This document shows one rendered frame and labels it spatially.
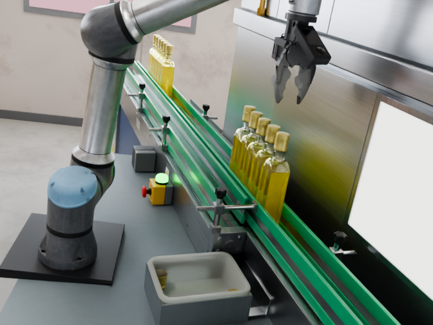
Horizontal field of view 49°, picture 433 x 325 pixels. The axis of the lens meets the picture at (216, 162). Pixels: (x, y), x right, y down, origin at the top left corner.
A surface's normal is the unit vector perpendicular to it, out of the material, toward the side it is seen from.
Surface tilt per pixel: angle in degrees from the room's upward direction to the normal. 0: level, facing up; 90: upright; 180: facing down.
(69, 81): 90
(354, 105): 90
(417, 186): 90
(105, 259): 3
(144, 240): 0
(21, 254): 3
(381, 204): 90
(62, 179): 9
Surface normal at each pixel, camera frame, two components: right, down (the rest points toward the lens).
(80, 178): 0.17, -0.85
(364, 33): -0.94, 0.00
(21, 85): 0.06, 0.38
